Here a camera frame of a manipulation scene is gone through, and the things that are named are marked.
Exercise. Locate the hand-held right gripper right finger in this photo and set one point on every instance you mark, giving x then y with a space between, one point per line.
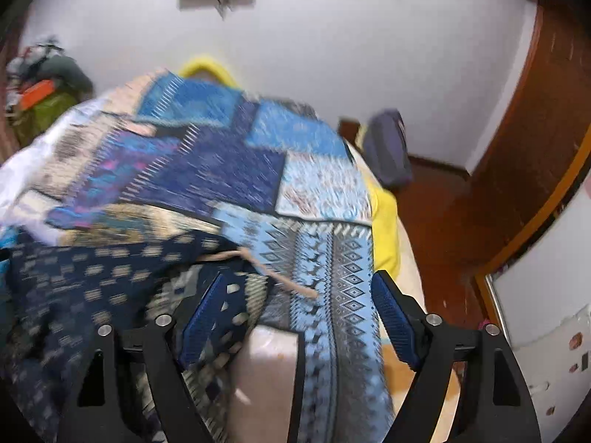
397 320

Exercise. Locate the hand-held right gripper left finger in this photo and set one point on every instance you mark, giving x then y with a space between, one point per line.
203 320

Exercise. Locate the navy patterned hoodie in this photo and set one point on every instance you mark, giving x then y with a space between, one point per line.
69 286

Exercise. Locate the pile of clothes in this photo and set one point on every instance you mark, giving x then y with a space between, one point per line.
37 55

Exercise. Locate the yellow blanket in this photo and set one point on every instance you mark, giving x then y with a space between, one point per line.
385 221

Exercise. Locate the white sliding door heart decals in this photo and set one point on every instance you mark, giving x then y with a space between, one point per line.
545 286

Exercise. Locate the blue patchwork blanket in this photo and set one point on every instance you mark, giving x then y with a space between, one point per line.
231 161

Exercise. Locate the grey bag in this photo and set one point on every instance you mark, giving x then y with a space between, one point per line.
388 147

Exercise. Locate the wooden wardrobe sliding door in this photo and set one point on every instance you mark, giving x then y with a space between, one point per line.
531 124

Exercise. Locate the green patterned cloth cover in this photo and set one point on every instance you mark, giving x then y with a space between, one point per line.
41 115

